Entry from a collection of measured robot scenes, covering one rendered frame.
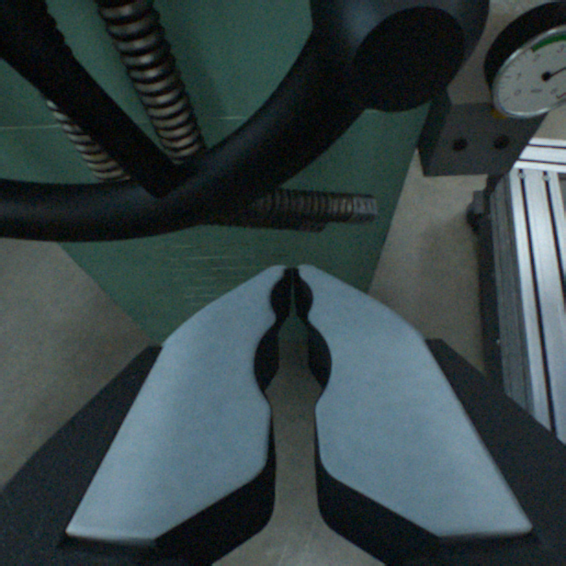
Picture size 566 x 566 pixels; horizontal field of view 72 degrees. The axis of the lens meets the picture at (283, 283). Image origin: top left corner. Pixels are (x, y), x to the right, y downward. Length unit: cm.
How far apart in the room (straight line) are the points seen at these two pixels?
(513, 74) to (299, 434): 69
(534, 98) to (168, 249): 42
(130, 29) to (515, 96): 24
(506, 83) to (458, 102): 5
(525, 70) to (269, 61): 18
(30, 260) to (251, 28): 96
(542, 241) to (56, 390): 100
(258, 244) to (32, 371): 67
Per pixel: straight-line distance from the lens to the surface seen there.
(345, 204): 31
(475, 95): 37
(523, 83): 33
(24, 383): 104
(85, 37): 37
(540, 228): 85
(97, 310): 102
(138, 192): 19
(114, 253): 59
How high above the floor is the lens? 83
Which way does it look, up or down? 62 degrees down
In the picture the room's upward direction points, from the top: 5 degrees counter-clockwise
